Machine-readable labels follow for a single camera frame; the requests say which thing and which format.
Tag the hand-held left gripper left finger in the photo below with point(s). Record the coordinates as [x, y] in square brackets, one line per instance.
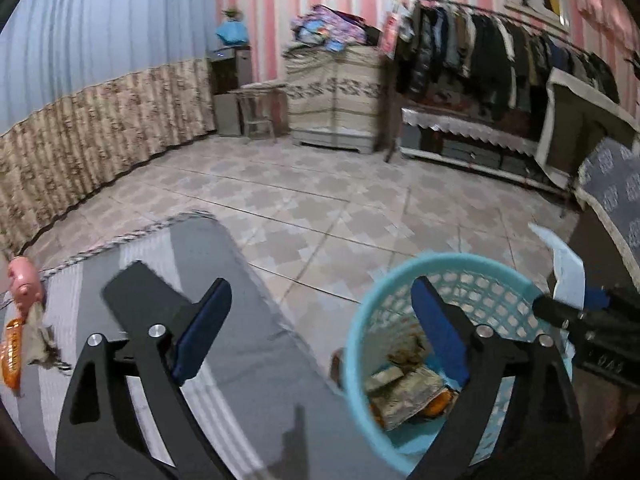
[200, 330]

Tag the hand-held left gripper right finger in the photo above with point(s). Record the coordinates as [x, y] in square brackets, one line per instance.
[440, 330]

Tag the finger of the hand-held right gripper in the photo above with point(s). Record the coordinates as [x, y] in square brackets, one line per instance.
[555, 310]
[597, 298]

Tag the brown striped wrapper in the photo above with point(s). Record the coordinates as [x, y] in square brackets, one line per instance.
[405, 350]

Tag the white plastic scrap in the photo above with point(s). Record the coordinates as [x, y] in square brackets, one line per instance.
[565, 270]

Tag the teal plastic mesh basket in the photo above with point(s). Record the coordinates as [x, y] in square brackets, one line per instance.
[380, 300]

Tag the cloths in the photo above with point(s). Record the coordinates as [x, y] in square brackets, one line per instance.
[405, 395]

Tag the orange wrapper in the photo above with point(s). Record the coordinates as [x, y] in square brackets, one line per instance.
[440, 405]

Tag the grey striped bed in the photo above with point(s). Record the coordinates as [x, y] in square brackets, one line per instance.
[250, 310]

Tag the blue floral fringed cloth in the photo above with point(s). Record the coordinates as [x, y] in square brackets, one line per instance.
[615, 195]

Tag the crumpled brown paper scrap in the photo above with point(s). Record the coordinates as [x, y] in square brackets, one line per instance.
[42, 335]

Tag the brown cloth with cream border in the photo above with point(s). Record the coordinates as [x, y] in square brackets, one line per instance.
[575, 130]

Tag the pink piggy bank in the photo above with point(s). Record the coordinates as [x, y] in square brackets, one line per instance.
[25, 280]

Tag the orange snack packet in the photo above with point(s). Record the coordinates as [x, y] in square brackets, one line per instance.
[12, 355]

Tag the low cabinet with lace cloth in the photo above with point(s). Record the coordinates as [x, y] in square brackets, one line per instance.
[465, 130]

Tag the metal clothes rack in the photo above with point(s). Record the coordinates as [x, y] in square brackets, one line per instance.
[389, 130]

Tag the cabinet with patterned cloth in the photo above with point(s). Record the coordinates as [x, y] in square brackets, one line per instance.
[335, 95]

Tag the row of hanging clothes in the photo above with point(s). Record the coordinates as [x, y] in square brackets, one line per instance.
[480, 55]

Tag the blue and floral curtain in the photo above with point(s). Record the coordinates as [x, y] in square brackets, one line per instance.
[100, 60]

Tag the blue bag on dispenser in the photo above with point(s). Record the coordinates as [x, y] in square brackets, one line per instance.
[232, 34]

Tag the pink hanging bag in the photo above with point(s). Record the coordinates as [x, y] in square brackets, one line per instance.
[388, 35]

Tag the small potted plant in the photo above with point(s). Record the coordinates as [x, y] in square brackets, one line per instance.
[233, 13]

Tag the pile of colourful bedding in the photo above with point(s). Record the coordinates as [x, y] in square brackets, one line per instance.
[330, 27]

